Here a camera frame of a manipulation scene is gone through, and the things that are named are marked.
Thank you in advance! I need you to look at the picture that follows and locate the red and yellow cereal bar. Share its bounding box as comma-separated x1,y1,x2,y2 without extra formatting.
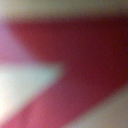
0,14,128,128

